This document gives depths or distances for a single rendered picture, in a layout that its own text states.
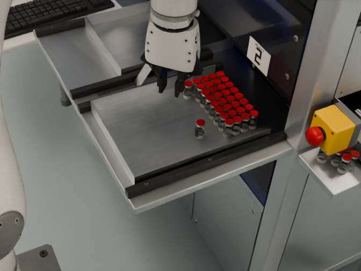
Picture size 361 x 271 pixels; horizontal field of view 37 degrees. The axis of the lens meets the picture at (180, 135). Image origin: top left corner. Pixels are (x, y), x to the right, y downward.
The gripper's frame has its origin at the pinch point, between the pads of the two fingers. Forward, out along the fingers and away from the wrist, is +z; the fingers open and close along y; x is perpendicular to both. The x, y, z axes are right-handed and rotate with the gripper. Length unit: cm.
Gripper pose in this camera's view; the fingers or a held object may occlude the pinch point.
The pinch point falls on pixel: (171, 83)
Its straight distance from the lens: 110.4
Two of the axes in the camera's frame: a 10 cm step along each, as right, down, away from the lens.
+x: -3.3, 6.7, -6.7
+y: -9.4, -2.6, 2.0
